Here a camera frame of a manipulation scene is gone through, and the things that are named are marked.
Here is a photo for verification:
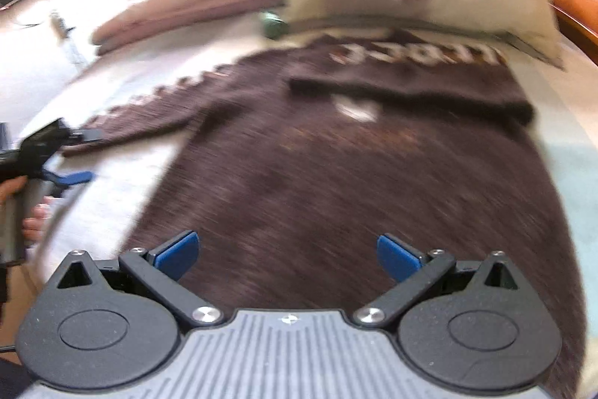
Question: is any white power strip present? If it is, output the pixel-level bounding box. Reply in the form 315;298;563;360
50;12;75;40

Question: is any dark brown knit sweater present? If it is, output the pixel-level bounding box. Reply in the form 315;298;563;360
68;31;586;398

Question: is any person's left hand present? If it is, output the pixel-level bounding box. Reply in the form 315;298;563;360
0;174;55;243

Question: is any orange wooden headboard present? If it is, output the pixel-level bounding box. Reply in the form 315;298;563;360
551;0;598;65

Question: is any green glass bottle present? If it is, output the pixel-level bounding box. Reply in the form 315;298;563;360
259;11;289;40

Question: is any patchwork pastel bed sheet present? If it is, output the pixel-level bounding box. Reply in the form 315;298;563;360
34;15;597;398

